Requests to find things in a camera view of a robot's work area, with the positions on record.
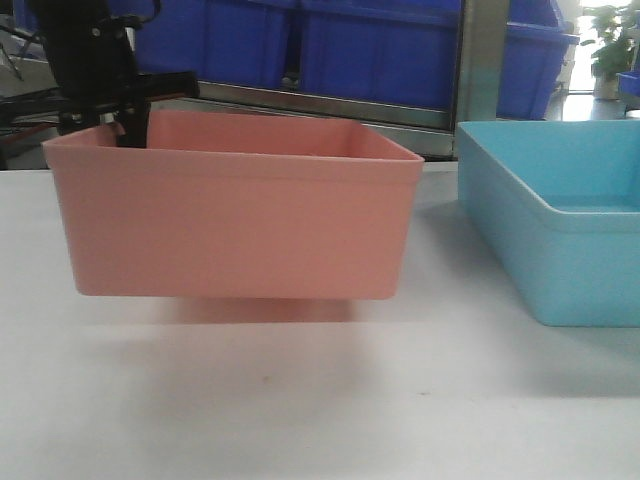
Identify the blue bin behind centre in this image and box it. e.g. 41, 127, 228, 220
299, 1, 461, 110

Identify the small blue bin far right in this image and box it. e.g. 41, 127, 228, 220
617, 71, 640, 97

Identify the blue bin behind right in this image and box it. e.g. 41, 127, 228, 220
496, 0, 579, 120

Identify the green potted plant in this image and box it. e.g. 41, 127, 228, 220
579, 1, 639, 101

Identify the pink plastic box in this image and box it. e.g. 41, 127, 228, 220
43, 110, 423, 299

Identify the blue bin far left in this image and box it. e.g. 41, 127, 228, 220
12, 0, 46, 60

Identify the stainless steel shelf rack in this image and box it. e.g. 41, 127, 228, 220
1, 1, 510, 133

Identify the blue bin behind left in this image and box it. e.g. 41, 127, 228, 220
135, 1, 298, 89

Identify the light blue plastic box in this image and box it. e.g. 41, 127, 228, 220
456, 120, 639, 327

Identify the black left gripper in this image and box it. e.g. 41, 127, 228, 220
27, 1, 199, 148

